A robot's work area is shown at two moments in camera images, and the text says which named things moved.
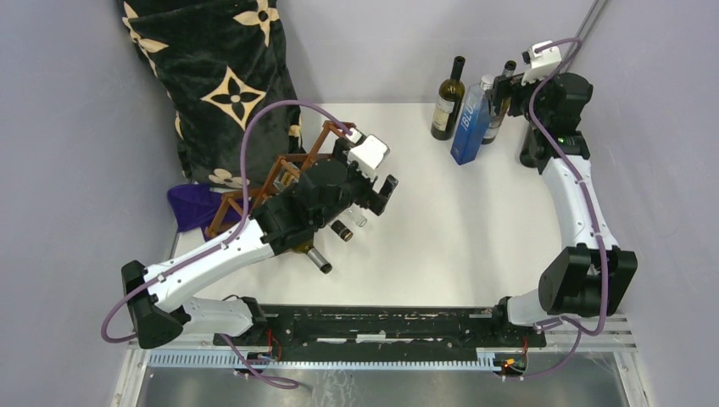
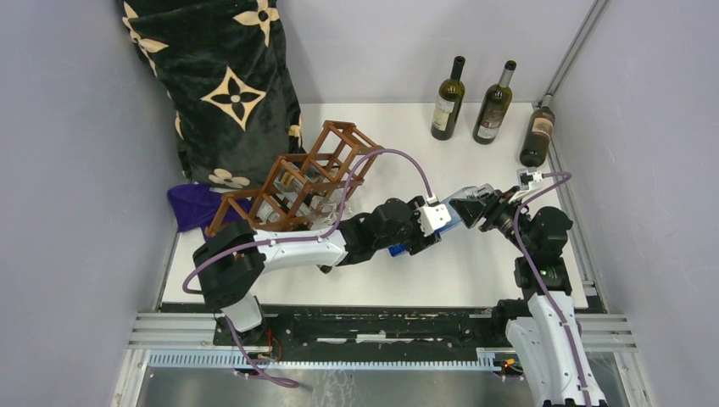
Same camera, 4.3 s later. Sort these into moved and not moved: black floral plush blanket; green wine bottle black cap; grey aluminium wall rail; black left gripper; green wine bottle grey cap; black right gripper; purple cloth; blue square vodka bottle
Moved: black left gripper; black right gripper; blue square vodka bottle
Not moved: black floral plush blanket; grey aluminium wall rail; purple cloth; green wine bottle black cap; green wine bottle grey cap
